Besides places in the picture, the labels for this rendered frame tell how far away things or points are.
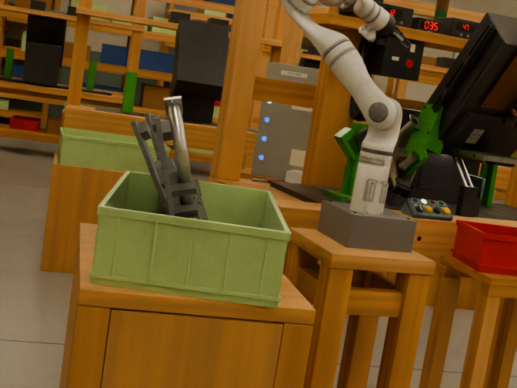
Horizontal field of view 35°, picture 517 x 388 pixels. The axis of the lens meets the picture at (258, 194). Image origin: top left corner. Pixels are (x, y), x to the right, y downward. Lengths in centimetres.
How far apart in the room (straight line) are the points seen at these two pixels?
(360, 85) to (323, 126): 89
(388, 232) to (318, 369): 43
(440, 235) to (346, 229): 58
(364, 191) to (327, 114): 92
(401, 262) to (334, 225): 23
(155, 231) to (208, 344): 28
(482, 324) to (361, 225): 52
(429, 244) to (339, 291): 64
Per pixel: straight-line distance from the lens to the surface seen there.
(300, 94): 326
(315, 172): 323
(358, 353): 263
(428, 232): 280
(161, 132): 184
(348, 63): 237
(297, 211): 255
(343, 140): 288
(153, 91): 978
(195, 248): 179
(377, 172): 235
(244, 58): 307
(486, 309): 258
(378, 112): 232
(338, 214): 238
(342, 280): 225
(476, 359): 262
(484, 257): 260
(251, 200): 238
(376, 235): 235
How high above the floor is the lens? 128
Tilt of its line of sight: 8 degrees down
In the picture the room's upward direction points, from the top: 9 degrees clockwise
